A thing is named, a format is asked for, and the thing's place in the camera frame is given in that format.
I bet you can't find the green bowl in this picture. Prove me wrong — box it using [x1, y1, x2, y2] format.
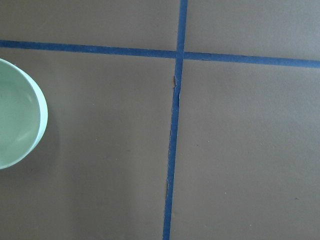
[0, 59, 48, 169]

